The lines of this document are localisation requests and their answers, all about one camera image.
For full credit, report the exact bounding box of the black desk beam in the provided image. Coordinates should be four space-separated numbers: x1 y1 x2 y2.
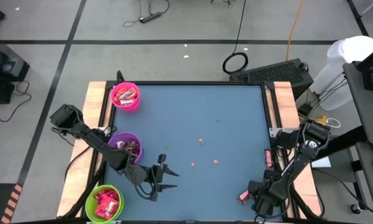
313 126 368 162

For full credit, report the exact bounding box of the black equipment cart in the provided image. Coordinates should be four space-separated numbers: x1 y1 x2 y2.
0 32 30 105

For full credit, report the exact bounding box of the wooden table side board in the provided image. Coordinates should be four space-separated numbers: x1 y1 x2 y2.
56 81 114 218
265 81 323 218

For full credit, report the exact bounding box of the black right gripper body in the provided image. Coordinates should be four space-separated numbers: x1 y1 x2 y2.
254 179 287 206

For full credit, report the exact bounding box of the pink plastic bucket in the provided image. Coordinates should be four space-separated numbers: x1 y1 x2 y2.
110 82 141 113

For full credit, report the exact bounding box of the white cable loop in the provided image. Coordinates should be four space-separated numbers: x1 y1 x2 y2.
326 117 342 129

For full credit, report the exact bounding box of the black power adapter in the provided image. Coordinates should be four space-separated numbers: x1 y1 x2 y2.
298 103 313 116

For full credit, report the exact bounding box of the white trash bin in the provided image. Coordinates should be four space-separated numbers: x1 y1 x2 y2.
309 35 373 111

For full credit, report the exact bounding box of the black power strip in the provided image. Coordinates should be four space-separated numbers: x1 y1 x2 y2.
139 11 162 24

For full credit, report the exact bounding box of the black hanging cable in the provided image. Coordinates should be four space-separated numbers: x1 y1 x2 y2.
222 0 249 75

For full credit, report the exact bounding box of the purple plastic bucket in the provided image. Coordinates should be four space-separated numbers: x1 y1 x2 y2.
107 131 144 165

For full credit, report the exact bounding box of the white paper sheet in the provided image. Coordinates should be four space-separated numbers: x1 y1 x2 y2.
310 156 332 169

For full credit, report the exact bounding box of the green plastic bucket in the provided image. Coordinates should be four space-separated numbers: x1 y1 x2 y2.
85 184 125 224

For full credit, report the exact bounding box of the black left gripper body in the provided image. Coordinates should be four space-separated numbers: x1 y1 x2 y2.
126 153 168 202

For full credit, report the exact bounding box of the grey desk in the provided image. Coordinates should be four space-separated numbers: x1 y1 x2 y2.
356 142 373 215
343 60 373 146

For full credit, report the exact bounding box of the black floor cable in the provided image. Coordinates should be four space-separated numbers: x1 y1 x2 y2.
0 80 32 123

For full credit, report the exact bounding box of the yellow hanging cable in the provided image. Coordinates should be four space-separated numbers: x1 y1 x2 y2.
285 0 305 62

